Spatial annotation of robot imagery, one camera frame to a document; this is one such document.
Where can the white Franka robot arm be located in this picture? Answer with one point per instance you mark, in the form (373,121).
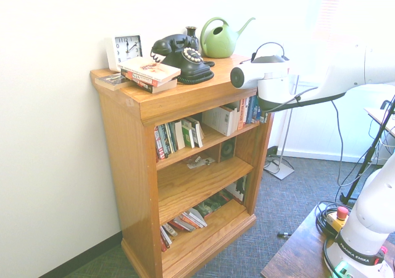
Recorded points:
(271,80)

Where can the white black sketch book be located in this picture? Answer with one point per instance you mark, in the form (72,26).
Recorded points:
(198,134)

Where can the plain white cover book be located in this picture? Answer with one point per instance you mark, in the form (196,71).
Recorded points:
(179,136)

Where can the white paperback book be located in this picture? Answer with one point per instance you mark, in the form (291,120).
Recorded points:
(220,120)

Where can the small white clutter item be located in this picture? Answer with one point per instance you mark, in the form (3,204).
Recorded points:
(199,162)

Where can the dark green spine book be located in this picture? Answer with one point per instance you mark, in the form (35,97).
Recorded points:
(166,140)

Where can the small dark speaker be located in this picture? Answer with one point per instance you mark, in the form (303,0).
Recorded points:
(227,150)

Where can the oak wooden bookshelf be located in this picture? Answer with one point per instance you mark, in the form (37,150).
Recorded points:
(191,92)

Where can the red white spine book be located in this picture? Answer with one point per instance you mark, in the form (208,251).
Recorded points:
(158,145)

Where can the orange spine book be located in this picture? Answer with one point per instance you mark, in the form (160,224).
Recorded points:
(242,115)

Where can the black red spine book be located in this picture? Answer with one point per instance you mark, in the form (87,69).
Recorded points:
(163,87)

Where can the dark blue spine book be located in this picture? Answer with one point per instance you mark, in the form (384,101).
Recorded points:
(250,111)

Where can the blue Thailand book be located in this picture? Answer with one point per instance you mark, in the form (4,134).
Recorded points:
(257,109)

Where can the black rotary telephone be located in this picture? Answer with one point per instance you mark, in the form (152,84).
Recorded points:
(185,68)

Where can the black white cover book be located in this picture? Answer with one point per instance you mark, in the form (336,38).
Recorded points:
(237,190)

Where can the dark green cover book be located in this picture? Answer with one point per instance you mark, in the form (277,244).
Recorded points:
(213,205)

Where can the white orange cover book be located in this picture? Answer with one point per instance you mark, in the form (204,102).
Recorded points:
(151,68)

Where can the green plastic watering can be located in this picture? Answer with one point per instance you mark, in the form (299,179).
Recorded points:
(219,46)

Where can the grey metal floor stand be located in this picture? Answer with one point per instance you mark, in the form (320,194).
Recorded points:
(282,171)

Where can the small black vase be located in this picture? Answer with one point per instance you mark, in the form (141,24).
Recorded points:
(192,32)

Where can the thin dark cover book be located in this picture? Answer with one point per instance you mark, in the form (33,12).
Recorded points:
(111,80)

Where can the grey white cover book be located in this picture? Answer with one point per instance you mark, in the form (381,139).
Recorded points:
(169,229)

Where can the white square clock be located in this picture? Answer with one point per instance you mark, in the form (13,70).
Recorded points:
(123,48)

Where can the white red thin book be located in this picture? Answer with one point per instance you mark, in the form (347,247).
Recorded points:
(164,241)

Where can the small black floor object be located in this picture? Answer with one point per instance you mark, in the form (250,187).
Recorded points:
(282,234)

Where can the yellow emergency stop button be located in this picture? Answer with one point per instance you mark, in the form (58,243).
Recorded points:
(342,212)

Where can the black tripod stand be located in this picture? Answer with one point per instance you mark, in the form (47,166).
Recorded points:
(368,154)

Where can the light wooden board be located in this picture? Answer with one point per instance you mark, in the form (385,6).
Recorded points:
(375,114)

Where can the white window blinds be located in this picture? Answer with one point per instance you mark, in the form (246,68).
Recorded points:
(355,6)

